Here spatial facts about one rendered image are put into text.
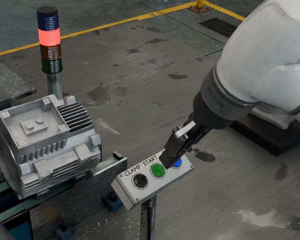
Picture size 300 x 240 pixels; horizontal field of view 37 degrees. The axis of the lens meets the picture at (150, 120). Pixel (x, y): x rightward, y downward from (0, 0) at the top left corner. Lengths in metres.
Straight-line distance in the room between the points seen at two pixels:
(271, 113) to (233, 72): 0.95
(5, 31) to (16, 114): 3.27
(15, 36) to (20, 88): 2.65
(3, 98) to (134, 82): 0.55
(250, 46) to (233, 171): 0.83
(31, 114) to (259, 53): 0.60
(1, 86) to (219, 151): 0.74
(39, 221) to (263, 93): 0.67
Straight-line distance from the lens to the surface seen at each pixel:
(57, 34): 1.33
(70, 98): 1.11
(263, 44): 0.59
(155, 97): 1.69
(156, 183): 0.94
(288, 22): 0.58
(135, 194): 0.91
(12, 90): 1.53
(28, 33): 4.21
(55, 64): 1.36
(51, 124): 1.03
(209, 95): 0.69
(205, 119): 0.72
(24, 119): 1.03
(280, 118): 1.57
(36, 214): 1.09
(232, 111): 0.68
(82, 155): 1.04
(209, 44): 4.08
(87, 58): 1.96
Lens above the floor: 1.69
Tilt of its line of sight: 35 degrees down
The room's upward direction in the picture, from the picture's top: 3 degrees clockwise
